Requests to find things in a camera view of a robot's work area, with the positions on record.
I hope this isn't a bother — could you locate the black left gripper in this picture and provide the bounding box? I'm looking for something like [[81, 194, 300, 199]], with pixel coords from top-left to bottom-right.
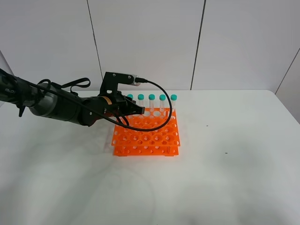
[[88, 91, 145, 126]]

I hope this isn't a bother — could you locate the orange test tube rack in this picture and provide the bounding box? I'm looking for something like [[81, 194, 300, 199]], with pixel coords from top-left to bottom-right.
[[112, 108, 180, 157]]

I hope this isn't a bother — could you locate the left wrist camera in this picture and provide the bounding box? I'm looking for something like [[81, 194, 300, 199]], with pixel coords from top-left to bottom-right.
[[99, 72, 140, 96]]

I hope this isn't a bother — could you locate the black left camera cable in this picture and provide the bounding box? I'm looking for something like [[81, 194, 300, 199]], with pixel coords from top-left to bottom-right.
[[35, 78, 174, 131]]

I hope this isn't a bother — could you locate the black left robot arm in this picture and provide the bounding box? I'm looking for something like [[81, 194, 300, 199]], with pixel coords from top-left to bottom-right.
[[0, 70, 145, 127]]

